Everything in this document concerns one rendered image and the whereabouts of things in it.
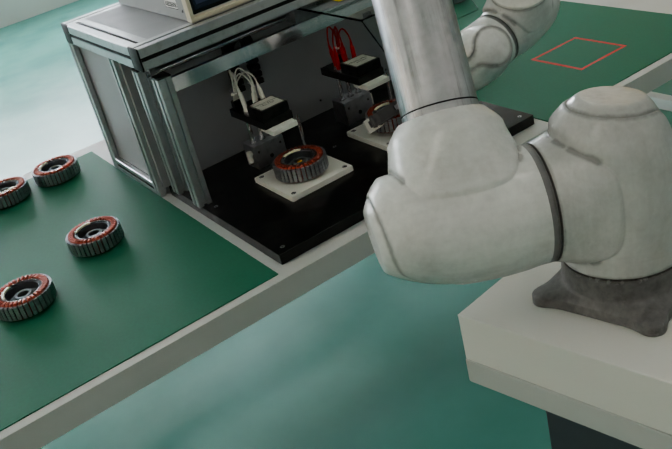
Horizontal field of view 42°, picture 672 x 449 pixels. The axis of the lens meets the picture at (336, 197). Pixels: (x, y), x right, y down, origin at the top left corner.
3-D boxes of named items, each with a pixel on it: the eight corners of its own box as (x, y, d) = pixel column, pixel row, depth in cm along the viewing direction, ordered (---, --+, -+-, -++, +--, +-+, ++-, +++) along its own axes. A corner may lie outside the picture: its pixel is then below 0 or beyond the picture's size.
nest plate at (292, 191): (353, 170, 178) (352, 165, 178) (293, 202, 172) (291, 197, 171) (313, 153, 190) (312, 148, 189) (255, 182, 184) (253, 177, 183)
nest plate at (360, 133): (442, 123, 189) (441, 118, 188) (388, 152, 182) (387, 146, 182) (399, 110, 200) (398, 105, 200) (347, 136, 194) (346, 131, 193)
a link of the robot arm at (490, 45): (452, 111, 164) (495, 73, 169) (497, 84, 150) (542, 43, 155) (416, 65, 163) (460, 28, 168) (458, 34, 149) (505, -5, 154)
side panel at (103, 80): (173, 191, 194) (125, 54, 180) (161, 197, 193) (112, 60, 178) (125, 161, 216) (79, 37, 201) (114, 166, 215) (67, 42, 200)
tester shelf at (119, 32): (417, -40, 195) (413, -61, 193) (143, 73, 166) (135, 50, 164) (309, -50, 229) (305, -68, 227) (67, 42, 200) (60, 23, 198)
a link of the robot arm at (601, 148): (711, 263, 109) (709, 96, 100) (570, 297, 108) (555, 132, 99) (650, 211, 124) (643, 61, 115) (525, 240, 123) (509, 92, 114)
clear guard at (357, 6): (478, 10, 175) (474, -20, 172) (385, 53, 165) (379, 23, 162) (379, -5, 200) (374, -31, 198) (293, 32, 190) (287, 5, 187)
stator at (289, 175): (339, 168, 178) (335, 152, 176) (291, 190, 174) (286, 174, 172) (313, 153, 187) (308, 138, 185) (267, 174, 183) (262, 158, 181)
